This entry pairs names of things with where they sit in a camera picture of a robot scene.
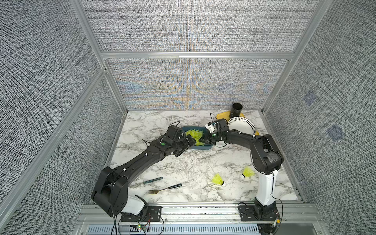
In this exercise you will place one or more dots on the black handled fork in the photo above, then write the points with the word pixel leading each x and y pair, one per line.
pixel 155 191

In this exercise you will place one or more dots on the yellow shuttlecock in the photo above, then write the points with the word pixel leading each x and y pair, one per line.
pixel 202 143
pixel 196 134
pixel 217 180

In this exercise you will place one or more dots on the teal pen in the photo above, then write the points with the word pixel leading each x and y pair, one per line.
pixel 152 180

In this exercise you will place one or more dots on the black cup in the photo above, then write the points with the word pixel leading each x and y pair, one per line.
pixel 236 110

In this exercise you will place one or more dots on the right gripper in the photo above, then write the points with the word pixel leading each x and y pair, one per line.
pixel 206 138

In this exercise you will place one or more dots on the white patterned bowl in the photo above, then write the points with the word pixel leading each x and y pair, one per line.
pixel 242 124

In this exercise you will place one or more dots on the yellow tray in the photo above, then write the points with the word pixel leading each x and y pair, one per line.
pixel 225 115

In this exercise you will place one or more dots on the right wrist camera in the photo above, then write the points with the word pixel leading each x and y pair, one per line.
pixel 217 126

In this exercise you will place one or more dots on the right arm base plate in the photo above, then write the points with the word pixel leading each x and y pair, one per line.
pixel 258 213

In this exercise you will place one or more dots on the aluminium front rail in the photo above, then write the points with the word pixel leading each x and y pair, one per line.
pixel 212 212

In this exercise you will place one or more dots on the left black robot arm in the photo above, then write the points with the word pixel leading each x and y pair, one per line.
pixel 111 189

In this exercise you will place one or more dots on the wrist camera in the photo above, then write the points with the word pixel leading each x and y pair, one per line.
pixel 217 126
pixel 175 133

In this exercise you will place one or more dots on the yellow shuttlecock right edge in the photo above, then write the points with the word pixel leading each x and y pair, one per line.
pixel 247 172

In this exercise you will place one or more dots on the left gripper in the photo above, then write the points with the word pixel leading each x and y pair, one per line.
pixel 186 144

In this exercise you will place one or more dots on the teal storage box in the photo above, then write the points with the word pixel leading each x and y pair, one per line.
pixel 186 128

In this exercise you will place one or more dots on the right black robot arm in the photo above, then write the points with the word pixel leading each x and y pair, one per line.
pixel 266 159

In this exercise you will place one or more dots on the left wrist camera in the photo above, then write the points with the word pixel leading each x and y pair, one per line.
pixel 175 133

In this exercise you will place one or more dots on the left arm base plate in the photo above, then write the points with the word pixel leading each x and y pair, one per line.
pixel 148 214

